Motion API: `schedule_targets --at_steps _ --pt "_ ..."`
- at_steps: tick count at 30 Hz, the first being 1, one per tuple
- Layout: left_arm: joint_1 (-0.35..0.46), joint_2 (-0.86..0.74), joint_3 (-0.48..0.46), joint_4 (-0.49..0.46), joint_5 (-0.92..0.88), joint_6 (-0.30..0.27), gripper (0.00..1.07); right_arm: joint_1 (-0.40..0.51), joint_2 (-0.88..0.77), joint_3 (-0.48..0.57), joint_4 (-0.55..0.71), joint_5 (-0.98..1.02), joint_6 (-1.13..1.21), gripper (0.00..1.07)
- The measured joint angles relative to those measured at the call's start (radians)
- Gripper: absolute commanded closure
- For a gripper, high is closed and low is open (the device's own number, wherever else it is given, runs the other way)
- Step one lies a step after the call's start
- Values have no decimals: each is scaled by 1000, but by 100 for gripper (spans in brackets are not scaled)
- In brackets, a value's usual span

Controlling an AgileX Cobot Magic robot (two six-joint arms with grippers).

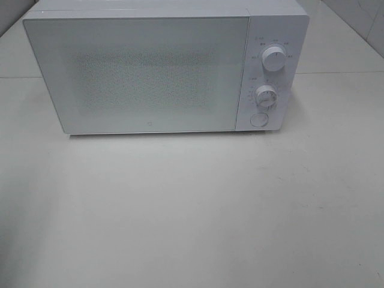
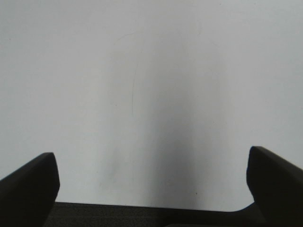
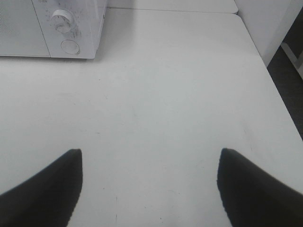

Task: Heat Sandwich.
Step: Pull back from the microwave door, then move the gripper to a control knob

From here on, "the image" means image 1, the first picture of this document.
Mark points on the white timer knob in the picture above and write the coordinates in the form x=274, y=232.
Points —
x=266, y=96

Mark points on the white microwave door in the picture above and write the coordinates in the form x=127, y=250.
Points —
x=113, y=76

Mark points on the round door release button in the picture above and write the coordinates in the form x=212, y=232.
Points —
x=259, y=119

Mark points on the white microwave oven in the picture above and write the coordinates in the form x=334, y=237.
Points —
x=270, y=23

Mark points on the white upper power knob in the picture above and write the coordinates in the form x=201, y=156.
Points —
x=274, y=58

